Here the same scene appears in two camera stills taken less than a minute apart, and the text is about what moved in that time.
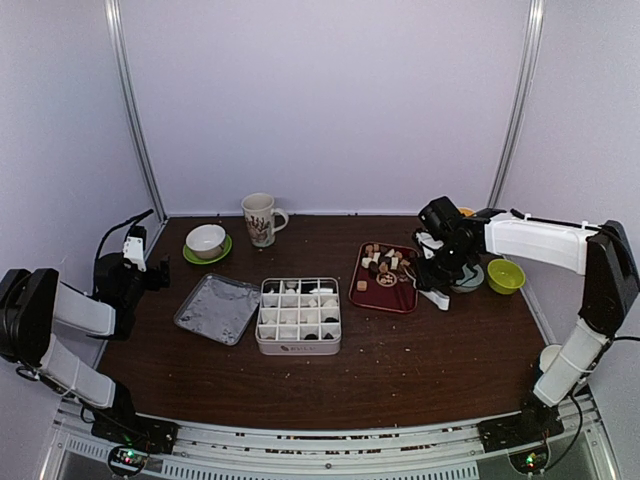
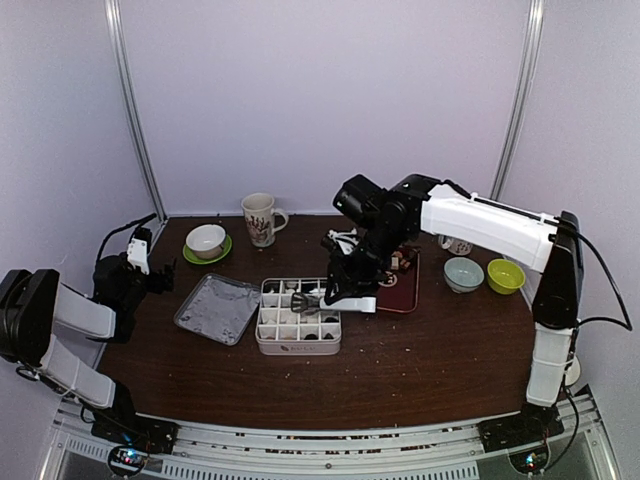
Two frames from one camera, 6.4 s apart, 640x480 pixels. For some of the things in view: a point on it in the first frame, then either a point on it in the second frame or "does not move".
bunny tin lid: (219, 308) does not move
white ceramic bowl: (206, 240) does not move
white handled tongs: (442, 301) → (303, 303)
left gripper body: (154, 282) does not move
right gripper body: (446, 270) → (366, 268)
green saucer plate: (191, 256) does not move
